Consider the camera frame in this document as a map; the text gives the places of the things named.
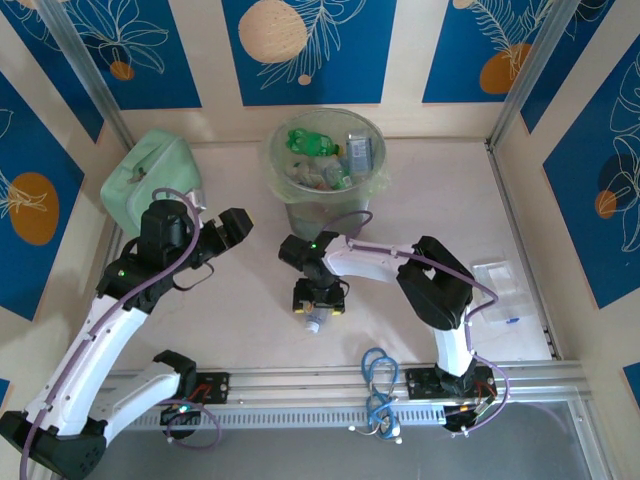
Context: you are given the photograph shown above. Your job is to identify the blue cable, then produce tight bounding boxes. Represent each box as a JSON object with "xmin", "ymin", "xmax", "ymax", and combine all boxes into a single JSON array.
[{"xmin": 360, "ymin": 347, "xmax": 402, "ymax": 442}]

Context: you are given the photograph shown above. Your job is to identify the clear plastic box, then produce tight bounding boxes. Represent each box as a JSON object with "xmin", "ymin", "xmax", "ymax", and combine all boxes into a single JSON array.
[{"xmin": 469, "ymin": 257, "xmax": 536, "ymax": 327}]

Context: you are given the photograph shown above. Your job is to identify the grey metal mesh bin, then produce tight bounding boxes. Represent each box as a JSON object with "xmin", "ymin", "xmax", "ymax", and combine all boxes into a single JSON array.
[{"xmin": 264, "ymin": 107, "xmax": 389, "ymax": 243}]

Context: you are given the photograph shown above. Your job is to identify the aluminium frame post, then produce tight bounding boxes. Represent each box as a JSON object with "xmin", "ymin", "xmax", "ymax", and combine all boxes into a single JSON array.
[
  {"xmin": 489, "ymin": 0, "xmax": 576, "ymax": 149},
  {"xmin": 37, "ymin": 0, "xmax": 134, "ymax": 149}
]

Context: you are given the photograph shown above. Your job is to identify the slotted grey cable duct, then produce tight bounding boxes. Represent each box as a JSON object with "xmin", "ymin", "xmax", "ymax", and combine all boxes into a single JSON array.
[{"xmin": 114, "ymin": 399, "xmax": 451, "ymax": 432}]

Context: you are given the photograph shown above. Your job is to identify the clear bottle white cap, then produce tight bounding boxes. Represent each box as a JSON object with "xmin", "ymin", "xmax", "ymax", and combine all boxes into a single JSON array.
[{"xmin": 302, "ymin": 305, "xmax": 334, "ymax": 336}]

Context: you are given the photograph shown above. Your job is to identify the black cable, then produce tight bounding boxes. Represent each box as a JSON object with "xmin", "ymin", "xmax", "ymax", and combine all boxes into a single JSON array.
[{"xmin": 172, "ymin": 262, "xmax": 217, "ymax": 293}]

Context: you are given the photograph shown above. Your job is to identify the mint green lidded container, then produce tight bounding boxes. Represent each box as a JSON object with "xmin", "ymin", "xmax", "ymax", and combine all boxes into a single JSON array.
[{"xmin": 99, "ymin": 127, "xmax": 202, "ymax": 237}]

